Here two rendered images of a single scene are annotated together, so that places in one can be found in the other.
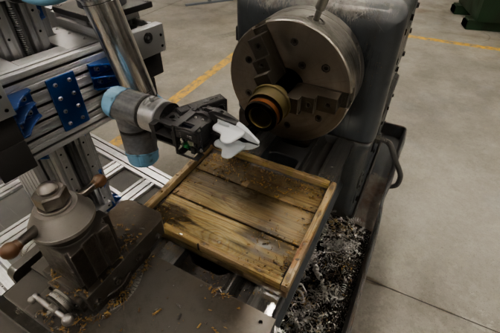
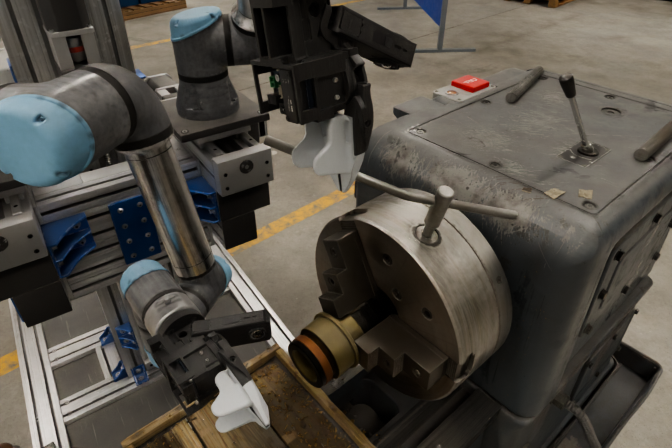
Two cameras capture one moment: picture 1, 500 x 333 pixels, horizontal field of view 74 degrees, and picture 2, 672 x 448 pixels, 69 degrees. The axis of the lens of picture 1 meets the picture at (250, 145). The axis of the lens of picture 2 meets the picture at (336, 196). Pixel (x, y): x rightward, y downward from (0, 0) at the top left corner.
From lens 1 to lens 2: 0.35 m
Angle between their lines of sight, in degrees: 18
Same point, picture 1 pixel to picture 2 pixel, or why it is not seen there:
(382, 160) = (597, 417)
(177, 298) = not seen: outside the picture
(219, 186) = (251, 430)
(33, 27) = not seen: hidden behind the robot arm
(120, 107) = (133, 297)
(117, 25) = (162, 185)
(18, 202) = (97, 306)
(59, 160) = not seen: hidden behind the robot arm
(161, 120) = (165, 338)
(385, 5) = (561, 227)
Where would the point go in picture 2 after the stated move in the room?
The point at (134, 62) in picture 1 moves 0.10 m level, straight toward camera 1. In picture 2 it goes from (181, 228) to (162, 268)
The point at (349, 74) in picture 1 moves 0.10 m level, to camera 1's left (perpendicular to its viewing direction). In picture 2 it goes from (458, 338) to (384, 317)
